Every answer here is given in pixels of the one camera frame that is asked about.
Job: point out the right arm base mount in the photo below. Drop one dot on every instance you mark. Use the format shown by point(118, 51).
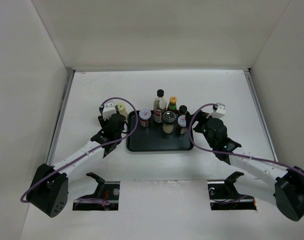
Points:
point(223, 195)

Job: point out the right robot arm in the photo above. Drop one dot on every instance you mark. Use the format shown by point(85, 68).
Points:
point(274, 182)

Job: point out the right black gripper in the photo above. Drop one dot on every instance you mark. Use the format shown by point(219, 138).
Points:
point(201, 117)

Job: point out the black plastic tray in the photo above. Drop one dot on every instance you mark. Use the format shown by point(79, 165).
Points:
point(154, 139)

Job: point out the tall black-cap sauce bottle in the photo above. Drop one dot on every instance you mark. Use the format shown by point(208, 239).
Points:
point(159, 107)

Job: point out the silver-lid white powder jar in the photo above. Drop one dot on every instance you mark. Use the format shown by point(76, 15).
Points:
point(169, 119)

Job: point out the yellow-cap red sauce bottle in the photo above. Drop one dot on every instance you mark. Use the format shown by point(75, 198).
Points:
point(172, 105)

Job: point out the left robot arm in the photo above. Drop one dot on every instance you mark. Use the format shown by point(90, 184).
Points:
point(49, 188)

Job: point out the yellow-cap white powder jar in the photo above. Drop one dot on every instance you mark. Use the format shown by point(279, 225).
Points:
point(121, 109)

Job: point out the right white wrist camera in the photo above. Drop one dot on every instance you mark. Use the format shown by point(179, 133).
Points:
point(219, 111)

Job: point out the red-label lid spice jar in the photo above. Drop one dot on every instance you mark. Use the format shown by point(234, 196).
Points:
point(182, 127)

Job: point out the red-label lid brown jar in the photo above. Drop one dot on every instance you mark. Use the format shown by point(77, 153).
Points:
point(145, 117)

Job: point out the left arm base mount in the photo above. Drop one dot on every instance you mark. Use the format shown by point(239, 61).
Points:
point(104, 198)

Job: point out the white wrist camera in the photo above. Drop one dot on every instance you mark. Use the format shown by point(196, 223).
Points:
point(219, 111)
point(107, 109)

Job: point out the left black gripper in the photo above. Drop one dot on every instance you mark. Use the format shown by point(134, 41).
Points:
point(103, 122)

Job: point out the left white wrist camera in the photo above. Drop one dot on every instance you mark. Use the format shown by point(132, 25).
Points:
point(107, 109)

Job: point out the small black-cap spice bottle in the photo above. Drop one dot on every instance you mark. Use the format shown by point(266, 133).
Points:
point(182, 110)

